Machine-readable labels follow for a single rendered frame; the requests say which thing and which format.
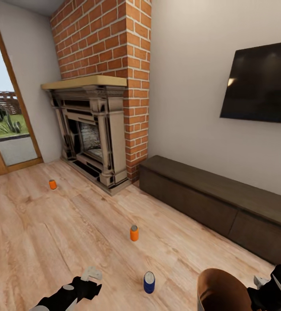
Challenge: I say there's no can of soda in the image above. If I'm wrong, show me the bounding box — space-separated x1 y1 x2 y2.
144 271 155 294
130 225 139 241
49 180 57 190

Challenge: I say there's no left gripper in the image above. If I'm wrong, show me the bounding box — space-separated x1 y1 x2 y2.
73 276 102 300

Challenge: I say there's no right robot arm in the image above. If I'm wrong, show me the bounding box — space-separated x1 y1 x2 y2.
247 264 281 311

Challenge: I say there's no trash can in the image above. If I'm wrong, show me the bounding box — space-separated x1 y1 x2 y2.
197 268 263 311

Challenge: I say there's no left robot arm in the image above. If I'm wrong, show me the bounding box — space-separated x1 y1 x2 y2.
29 267 103 311

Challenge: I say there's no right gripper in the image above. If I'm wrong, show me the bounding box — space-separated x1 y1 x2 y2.
247 283 281 311

